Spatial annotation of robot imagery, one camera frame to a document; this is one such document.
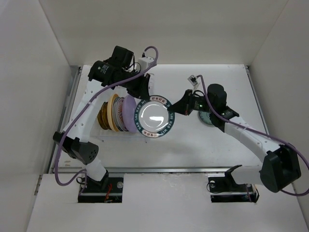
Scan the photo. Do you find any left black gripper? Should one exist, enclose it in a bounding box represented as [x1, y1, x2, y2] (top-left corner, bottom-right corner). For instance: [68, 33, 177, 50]
[118, 69, 151, 101]

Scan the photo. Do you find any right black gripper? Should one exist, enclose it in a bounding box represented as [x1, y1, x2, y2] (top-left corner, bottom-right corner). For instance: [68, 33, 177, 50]
[168, 89, 215, 115]

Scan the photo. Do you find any teal patterned small plate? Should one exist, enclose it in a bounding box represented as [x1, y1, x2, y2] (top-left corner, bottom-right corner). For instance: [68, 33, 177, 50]
[198, 111, 213, 126]

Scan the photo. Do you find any white plate green lettered rim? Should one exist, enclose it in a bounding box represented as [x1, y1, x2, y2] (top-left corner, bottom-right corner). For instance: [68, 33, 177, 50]
[134, 95, 175, 138]

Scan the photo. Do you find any beige tan plate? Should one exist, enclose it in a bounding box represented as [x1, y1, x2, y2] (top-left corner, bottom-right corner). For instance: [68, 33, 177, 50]
[107, 94, 119, 132]

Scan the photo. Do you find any orange sunburst plate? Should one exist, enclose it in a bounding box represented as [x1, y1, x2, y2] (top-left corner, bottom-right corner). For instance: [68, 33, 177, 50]
[116, 97, 125, 131]

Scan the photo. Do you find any lavender purple plate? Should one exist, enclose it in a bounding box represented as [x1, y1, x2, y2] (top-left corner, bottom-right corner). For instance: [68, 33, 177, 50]
[122, 95, 137, 133]

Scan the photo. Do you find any yellow brown patterned plate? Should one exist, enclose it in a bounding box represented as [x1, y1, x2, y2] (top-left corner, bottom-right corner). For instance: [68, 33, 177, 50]
[97, 102, 111, 130]

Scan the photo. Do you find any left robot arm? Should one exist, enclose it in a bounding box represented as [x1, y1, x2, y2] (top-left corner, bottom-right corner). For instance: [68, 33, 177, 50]
[53, 46, 159, 192]

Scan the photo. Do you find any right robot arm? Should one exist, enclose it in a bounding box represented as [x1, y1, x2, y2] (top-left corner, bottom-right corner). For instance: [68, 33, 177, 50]
[168, 84, 301, 192]

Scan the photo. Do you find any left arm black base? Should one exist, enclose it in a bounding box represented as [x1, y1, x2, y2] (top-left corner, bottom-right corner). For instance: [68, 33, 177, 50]
[76, 176, 124, 203]

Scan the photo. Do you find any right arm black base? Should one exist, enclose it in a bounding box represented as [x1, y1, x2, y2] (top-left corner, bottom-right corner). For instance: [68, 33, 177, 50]
[206, 176, 260, 203]

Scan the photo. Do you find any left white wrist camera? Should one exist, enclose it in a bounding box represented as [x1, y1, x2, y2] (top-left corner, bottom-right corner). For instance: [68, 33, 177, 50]
[137, 57, 154, 72]

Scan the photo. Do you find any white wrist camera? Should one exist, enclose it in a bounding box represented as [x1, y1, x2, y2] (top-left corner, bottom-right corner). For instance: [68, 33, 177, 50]
[137, 57, 154, 72]
[187, 75, 200, 87]

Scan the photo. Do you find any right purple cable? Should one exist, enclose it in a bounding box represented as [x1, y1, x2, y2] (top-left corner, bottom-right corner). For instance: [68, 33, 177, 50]
[197, 75, 309, 196]

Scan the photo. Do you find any purple cable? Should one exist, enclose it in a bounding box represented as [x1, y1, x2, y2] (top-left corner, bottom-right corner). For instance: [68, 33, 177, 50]
[54, 46, 160, 194]
[197, 75, 309, 196]

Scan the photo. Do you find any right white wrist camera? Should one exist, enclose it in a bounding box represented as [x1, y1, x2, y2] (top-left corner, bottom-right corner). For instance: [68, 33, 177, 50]
[187, 75, 200, 87]

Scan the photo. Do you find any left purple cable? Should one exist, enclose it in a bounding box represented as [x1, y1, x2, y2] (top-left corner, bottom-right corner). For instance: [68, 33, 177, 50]
[54, 46, 160, 194]

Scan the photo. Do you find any white wire dish rack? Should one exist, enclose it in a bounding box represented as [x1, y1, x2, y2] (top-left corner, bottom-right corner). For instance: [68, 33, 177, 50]
[91, 72, 155, 143]

